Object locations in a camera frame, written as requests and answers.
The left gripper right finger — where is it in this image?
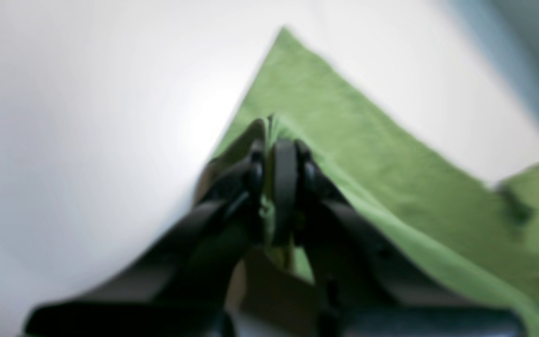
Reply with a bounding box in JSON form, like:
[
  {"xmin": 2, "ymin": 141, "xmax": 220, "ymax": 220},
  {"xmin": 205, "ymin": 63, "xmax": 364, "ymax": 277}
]
[{"xmin": 272, "ymin": 139, "xmax": 527, "ymax": 337}]

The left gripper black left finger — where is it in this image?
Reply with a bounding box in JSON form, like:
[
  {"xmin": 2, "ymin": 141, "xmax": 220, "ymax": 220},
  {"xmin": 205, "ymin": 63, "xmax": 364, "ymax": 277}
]
[{"xmin": 24, "ymin": 140, "xmax": 265, "ymax": 337}]

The olive green t-shirt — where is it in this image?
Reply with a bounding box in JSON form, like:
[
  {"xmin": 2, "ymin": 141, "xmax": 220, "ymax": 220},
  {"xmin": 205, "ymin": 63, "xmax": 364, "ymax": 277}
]
[{"xmin": 213, "ymin": 28, "xmax": 539, "ymax": 337}]

